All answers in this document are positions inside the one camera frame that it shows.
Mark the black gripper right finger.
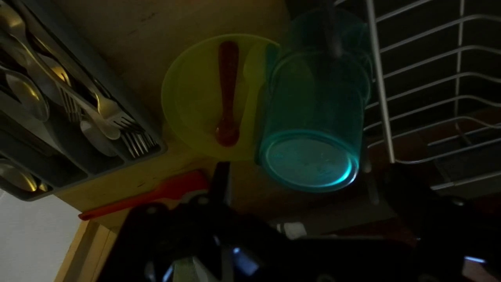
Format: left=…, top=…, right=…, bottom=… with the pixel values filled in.
left=365, top=162, right=401, bottom=212

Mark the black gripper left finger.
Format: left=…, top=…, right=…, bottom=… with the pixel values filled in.
left=208, top=160, right=233, bottom=212

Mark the teal translucent plastic cup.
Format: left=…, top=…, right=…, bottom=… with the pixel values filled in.
left=255, top=7, right=376, bottom=196

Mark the red long plastic utensil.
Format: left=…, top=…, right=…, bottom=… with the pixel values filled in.
left=77, top=168, right=213, bottom=223

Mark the green plastic plate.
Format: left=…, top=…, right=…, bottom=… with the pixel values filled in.
left=160, top=34, right=285, bottom=162

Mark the red plastic spoon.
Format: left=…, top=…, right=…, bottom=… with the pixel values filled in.
left=213, top=40, right=243, bottom=149

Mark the grey cutlery tray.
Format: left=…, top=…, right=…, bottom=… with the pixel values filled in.
left=0, top=0, right=166, bottom=204

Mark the silver table spoon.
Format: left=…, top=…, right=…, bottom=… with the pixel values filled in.
left=0, top=70, right=52, bottom=123

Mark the metal wire dish rack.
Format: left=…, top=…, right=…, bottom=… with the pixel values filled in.
left=333, top=0, right=501, bottom=193

